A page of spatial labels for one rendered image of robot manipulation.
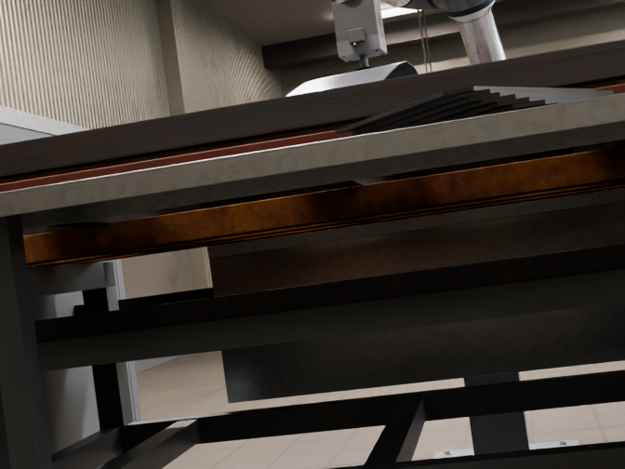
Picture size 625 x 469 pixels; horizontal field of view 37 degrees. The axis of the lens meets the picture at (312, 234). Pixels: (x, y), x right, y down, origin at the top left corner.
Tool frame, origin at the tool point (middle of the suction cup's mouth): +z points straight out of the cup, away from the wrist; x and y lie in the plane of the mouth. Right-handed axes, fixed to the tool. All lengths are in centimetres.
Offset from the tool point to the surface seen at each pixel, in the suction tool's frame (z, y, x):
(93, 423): 67, -87, 29
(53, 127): -8, -87, 28
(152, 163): 15, -26, -46
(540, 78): 12, 34, -40
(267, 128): 12.5, -6.9, -44.0
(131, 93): -107, -279, 463
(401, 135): 20, 19, -74
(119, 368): 52, -72, 19
